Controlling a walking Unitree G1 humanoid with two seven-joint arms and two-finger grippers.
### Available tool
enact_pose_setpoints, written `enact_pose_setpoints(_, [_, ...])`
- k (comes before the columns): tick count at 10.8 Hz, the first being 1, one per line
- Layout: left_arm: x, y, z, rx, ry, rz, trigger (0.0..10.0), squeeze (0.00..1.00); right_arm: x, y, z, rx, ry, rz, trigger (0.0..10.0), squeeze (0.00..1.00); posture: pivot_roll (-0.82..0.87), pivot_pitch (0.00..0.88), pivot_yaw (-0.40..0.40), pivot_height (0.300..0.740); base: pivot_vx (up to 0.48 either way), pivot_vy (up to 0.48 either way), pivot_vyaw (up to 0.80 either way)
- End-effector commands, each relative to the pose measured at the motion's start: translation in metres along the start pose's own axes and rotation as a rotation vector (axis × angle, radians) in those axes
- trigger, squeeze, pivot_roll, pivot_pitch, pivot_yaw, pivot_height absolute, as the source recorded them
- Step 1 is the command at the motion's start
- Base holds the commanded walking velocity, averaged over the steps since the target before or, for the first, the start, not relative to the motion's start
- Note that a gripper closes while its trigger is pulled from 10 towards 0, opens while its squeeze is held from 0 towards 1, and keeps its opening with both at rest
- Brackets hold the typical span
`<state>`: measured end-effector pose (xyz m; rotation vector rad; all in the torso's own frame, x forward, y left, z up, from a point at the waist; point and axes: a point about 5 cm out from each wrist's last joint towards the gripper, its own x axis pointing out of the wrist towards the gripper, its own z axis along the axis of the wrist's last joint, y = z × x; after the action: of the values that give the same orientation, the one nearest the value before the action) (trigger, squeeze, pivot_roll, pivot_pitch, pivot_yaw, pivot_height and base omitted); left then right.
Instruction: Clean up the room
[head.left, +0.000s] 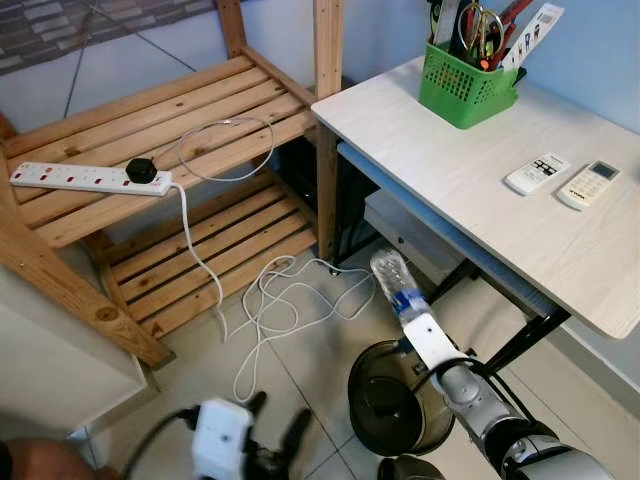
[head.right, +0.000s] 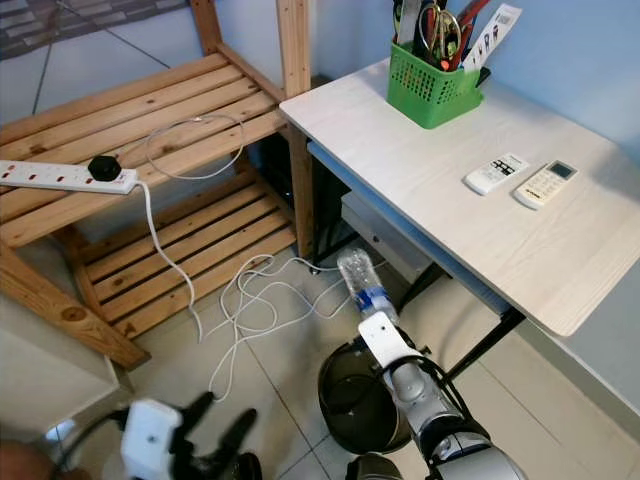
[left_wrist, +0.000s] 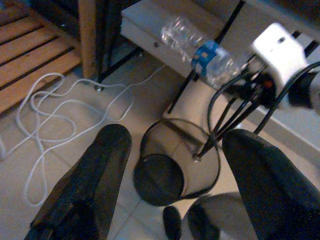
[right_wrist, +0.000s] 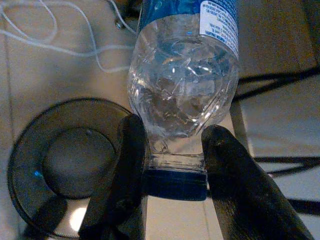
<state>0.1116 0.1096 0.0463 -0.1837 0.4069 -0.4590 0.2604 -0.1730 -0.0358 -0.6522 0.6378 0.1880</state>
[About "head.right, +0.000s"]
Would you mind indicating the grey under-desk tray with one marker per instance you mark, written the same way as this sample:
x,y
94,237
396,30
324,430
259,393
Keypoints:
x,y
400,225

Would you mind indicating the brown rounded object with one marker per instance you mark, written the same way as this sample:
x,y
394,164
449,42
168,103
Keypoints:
x,y
28,464

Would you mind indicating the white remote with black buttons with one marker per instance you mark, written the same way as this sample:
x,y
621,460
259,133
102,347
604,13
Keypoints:
x,y
496,174

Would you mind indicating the white cabinet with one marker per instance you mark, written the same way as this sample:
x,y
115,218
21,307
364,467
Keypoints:
x,y
50,385

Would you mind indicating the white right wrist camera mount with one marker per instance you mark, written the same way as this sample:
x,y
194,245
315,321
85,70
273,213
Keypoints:
x,y
390,340

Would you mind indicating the white printed label card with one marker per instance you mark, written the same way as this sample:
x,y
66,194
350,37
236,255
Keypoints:
x,y
498,28

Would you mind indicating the cream remote with screen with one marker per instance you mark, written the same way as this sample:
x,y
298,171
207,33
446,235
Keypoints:
x,y
545,185

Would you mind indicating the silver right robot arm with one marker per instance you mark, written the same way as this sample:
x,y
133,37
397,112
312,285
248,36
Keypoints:
x,y
445,420

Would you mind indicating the green plastic basket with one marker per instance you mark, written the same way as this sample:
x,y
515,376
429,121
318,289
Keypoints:
x,y
432,95

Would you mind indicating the clear plastic water bottle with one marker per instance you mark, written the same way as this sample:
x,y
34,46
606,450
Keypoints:
x,y
363,280

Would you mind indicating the white power strip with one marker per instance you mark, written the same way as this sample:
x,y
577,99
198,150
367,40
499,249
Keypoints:
x,y
50,176

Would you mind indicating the black power plug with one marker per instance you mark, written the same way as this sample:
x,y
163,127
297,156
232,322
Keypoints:
x,y
105,168

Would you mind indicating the wooden slatted shelf rack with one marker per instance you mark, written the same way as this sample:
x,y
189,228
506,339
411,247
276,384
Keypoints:
x,y
120,110

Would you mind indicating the grey robot leg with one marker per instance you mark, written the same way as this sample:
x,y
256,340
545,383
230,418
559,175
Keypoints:
x,y
370,468

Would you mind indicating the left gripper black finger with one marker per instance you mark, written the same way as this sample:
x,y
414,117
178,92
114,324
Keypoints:
x,y
198,406
240,432

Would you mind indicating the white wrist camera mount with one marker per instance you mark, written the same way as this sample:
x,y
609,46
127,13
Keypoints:
x,y
390,340
150,440

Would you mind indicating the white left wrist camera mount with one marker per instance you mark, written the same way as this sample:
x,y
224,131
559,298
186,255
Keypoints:
x,y
150,440

